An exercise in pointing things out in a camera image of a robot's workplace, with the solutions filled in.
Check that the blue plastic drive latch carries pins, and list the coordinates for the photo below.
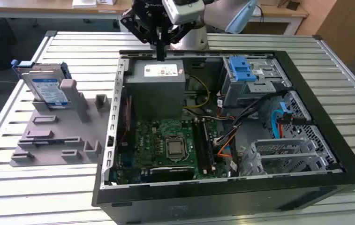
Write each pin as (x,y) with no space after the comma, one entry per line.
(240,68)

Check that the hard disk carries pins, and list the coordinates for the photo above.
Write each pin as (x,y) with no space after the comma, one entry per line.
(47,90)

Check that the small brown box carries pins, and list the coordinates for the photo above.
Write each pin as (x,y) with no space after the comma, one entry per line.
(292,5)

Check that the grey metal drive cage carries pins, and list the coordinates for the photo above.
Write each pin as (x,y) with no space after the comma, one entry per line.
(258,87)

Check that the small white box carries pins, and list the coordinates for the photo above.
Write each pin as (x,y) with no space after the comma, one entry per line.
(105,2)

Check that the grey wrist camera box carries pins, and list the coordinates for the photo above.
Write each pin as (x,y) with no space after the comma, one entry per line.
(185,11)

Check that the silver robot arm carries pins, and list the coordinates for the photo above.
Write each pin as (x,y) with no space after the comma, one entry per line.
(197,39)

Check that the wooden cabinet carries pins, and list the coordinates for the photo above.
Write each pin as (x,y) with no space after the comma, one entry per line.
(352,23)

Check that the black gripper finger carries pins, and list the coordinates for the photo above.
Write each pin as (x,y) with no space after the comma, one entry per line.
(164,51)
(133,28)

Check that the grey power supply unit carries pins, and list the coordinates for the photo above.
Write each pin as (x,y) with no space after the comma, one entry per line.
(155,98)

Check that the black PC case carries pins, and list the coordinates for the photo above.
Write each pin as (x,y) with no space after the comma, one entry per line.
(227,199)

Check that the black RAM stick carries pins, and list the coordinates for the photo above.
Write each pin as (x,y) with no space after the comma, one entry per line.
(209,150)
(197,145)

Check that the metal disk bay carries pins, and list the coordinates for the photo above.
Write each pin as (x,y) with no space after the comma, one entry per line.
(287,155)

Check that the silver CPU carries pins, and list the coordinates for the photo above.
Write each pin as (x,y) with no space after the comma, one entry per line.
(175,148)

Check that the grey parts rack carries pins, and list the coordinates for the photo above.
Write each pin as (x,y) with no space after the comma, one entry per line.
(57,131)

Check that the green motherboard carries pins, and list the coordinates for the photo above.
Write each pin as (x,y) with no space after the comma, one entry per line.
(144,133)

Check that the black graphics card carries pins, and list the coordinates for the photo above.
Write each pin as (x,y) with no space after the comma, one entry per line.
(171,174)

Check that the wooden desk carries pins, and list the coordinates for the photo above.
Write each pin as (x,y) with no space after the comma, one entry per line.
(39,8)

